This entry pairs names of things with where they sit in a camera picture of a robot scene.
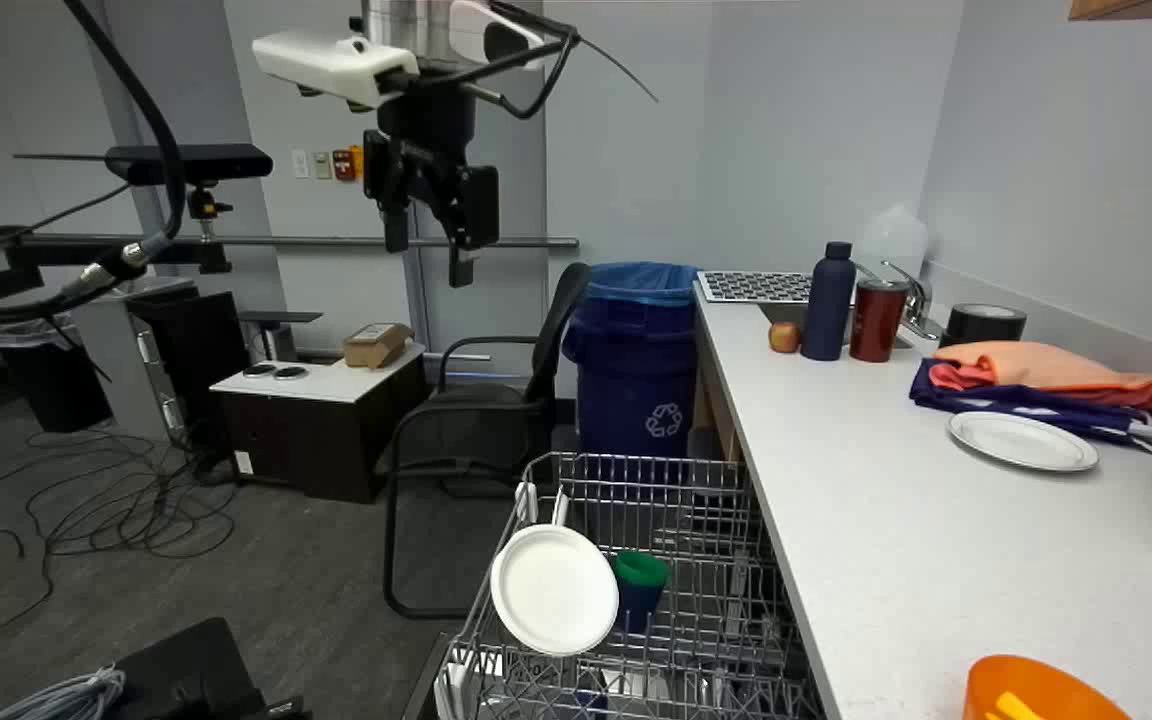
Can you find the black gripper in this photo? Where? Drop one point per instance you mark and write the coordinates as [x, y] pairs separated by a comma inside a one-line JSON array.
[[433, 147]]

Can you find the green plastic cup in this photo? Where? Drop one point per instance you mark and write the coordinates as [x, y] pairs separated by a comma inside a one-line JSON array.
[[641, 568]]

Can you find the dark blue plastic cup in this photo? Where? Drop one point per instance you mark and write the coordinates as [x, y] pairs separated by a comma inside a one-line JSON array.
[[638, 608]]

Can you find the small cardboard box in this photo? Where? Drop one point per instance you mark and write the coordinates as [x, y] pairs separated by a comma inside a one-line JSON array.
[[377, 344]]

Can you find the black office chair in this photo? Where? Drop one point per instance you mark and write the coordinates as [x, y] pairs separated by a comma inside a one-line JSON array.
[[471, 432]]

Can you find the low black cabinet white top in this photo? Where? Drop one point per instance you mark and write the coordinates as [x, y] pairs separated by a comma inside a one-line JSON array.
[[310, 426]]

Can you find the blue recycling bin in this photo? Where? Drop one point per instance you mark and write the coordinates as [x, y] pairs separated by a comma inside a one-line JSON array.
[[638, 372]]

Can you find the black stand crossbar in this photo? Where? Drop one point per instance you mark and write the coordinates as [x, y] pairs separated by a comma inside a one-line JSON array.
[[191, 162]]

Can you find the black computer tower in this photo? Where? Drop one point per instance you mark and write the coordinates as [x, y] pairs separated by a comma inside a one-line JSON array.
[[199, 352]]

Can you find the grey sink grid mat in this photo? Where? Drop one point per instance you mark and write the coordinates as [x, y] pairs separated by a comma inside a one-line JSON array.
[[753, 286]]

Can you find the white round plate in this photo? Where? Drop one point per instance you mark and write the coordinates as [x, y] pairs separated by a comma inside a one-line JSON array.
[[553, 588]]

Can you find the black trash bin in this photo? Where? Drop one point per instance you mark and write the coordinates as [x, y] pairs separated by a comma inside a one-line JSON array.
[[58, 381]]

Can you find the navy blue water bottle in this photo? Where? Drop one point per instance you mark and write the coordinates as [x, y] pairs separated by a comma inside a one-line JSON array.
[[827, 306]]

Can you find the dark red tumbler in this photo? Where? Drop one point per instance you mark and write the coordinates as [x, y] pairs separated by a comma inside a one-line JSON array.
[[876, 321]]

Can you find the translucent plastic jug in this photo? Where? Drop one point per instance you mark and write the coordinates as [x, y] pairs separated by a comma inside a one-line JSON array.
[[898, 242]]

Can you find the black equipment base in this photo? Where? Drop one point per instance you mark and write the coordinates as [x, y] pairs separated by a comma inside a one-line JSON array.
[[191, 674]]

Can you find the chrome sink faucet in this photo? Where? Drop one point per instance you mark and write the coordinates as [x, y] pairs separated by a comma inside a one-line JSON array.
[[918, 303]]

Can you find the black round tin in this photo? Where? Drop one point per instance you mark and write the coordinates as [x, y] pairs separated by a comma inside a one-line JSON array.
[[980, 324]]

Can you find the navy blue cloth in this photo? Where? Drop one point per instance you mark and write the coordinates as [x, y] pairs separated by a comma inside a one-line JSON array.
[[1002, 403]]

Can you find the white plate with silver rim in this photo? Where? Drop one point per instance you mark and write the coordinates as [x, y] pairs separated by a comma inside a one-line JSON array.
[[1021, 441]]

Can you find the orange cloth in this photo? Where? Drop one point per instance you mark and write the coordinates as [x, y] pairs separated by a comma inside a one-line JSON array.
[[1042, 364]]

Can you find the orange bowl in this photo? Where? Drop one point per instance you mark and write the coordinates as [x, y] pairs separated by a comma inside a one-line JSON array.
[[1030, 689]]

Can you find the grey horizontal rail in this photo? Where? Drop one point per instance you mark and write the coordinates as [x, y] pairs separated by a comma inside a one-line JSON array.
[[337, 247]]

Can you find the white wall outlet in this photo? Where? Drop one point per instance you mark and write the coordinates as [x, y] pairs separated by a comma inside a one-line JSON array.
[[323, 165]]

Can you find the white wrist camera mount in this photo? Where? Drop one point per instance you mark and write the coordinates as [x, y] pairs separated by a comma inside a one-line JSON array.
[[333, 61]]

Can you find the wooden wall cabinet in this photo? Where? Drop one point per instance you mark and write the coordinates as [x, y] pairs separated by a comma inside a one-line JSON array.
[[1142, 5]]

